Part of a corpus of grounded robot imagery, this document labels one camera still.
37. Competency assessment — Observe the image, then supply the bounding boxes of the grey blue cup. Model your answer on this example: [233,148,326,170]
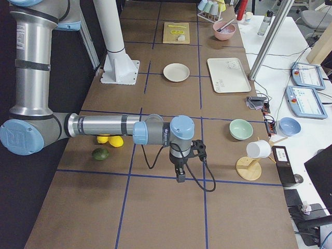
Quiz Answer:
[209,2,219,16]

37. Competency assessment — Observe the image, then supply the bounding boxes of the red cylinder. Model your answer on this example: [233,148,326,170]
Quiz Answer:
[237,0,248,21]

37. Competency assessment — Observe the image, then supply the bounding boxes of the yellow cup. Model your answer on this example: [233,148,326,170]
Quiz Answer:
[216,0,226,13]

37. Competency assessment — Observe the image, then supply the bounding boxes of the teach pendant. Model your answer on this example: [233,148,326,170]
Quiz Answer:
[290,62,325,90]
[285,86,328,119]

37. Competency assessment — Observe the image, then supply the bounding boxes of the clear water bottle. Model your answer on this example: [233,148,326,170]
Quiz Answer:
[257,9,274,36]

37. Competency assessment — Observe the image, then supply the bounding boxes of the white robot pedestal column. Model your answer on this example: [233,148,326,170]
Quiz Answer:
[93,0,140,85]

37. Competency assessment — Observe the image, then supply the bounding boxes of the clear acrylic cup rack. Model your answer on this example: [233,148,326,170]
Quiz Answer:
[197,11,223,23]

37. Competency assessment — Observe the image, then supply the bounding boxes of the wooden cutting board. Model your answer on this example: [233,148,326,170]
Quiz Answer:
[162,22,190,44]

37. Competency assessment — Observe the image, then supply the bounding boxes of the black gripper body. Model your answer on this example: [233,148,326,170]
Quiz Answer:
[169,146,190,169]

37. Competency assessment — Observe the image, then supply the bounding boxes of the teach pendant near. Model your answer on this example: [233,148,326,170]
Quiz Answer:
[285,86,328,119]

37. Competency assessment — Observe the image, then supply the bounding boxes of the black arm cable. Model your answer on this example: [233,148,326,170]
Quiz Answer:
[141,144,216,192]

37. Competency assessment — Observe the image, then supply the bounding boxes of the orange black electronics adapter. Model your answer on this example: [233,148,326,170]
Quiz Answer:
[261,102,276,137]

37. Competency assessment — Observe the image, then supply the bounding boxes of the cream rectangular bear tray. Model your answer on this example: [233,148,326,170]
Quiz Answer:
[207,58,251,93]

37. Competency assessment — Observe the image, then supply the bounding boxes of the white cup on stand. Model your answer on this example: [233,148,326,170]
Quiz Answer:
[246,140,271,158]

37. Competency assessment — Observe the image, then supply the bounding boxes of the yellow plastic knife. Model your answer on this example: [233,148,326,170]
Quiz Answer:
[168,24,187,29]

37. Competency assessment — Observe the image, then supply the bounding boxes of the blue bowl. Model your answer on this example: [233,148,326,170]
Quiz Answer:
[279,117,301,136]

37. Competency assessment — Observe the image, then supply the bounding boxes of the white paper cup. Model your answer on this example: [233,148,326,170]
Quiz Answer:
[244,11,254,24]

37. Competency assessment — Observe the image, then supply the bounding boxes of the pink bowl with ice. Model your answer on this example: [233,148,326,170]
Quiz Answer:
[213,22,237,41]

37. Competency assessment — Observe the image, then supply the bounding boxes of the black box white label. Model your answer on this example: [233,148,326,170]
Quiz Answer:
[272,145,296,187]

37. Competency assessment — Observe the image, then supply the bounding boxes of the teach pendant far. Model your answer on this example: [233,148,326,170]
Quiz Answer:
[290,62,325,90]

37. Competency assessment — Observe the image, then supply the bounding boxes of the lemon slices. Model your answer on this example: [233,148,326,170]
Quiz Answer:
[170,30,184,35]

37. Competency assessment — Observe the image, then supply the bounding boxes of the aluminium frame post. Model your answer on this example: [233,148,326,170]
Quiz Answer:
[248,0,294,80]

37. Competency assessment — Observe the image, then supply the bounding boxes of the white steamed bun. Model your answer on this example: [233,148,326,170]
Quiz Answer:
[177,35,186,42]

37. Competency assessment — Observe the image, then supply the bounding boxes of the yellow lemon far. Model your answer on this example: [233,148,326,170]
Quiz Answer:
[96,134,109,144]

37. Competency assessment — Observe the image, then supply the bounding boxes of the metal brush black tip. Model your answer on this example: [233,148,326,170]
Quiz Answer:
[216,18,235,32]

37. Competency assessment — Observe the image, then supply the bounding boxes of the green cup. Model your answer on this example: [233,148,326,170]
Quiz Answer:
[203,1,213,13]

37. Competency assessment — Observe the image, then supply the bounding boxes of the wooden cup stand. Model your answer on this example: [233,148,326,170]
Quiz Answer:
[236,137,287,181]

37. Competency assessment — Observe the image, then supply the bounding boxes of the grey folded cloth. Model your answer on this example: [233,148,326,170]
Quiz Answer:
[245,96,267,110]

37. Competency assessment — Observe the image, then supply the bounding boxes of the green avocado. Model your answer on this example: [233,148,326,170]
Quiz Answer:
[92,148,109,161]

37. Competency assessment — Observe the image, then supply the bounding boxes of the green bowl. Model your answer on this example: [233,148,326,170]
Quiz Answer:
[229,119,254,141]

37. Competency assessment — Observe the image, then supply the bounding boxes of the black monitor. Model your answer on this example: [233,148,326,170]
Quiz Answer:
[304,145,332,210]

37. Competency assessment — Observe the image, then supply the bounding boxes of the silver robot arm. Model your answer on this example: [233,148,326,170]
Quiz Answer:
[1,1,195,183]

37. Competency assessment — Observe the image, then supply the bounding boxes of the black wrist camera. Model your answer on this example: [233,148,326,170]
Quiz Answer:
[190,140,207,163]

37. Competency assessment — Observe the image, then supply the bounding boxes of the round cream plate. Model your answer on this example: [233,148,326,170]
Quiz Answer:
[163,63,190,82]

